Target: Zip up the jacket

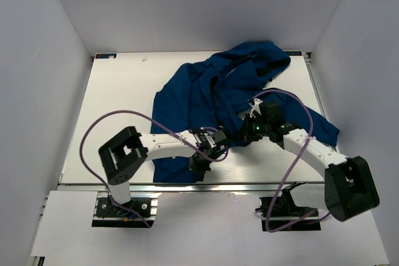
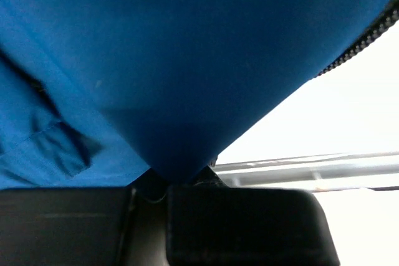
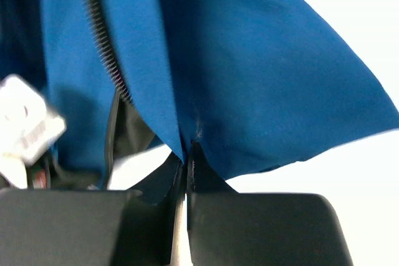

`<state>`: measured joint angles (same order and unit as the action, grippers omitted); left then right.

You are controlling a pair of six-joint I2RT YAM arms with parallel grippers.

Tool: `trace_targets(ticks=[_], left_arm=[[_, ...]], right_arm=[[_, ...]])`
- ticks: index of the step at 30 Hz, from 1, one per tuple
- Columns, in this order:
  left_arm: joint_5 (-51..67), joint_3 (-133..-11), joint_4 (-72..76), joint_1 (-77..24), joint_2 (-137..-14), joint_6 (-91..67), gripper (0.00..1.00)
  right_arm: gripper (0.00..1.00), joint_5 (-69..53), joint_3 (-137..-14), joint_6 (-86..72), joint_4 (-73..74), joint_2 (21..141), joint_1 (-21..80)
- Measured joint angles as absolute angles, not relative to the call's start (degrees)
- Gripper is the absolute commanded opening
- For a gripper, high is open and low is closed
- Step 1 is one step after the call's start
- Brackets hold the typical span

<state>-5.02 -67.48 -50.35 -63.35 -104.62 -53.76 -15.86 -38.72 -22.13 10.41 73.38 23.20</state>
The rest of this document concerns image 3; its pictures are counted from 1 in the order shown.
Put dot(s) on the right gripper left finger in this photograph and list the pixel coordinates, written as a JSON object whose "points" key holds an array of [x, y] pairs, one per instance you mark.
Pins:
{"points": [[62, 227]]}

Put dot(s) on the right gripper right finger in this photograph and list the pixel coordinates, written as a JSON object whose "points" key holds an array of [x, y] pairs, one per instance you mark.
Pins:
{"points": [[226, 227]]}

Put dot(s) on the blue hooded zip jacket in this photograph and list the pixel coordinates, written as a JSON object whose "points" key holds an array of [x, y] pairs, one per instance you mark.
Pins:
{"points": [[258, 84]]}

